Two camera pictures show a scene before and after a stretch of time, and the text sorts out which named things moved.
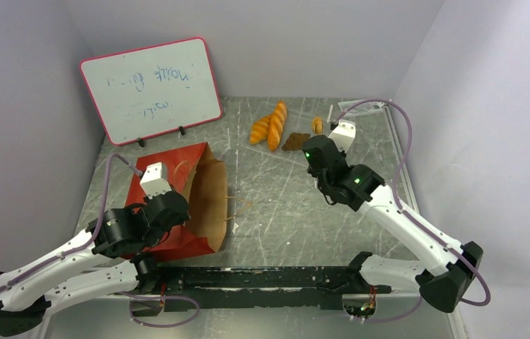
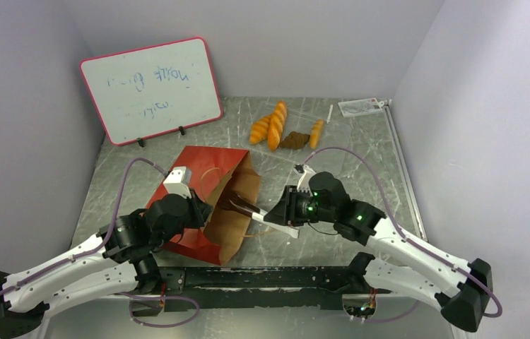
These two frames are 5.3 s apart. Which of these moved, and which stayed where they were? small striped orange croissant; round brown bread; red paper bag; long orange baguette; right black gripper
Moved: red paper bag; right black gripper
Stayed: small striped orange croissant; round brown bread; long orange baguette
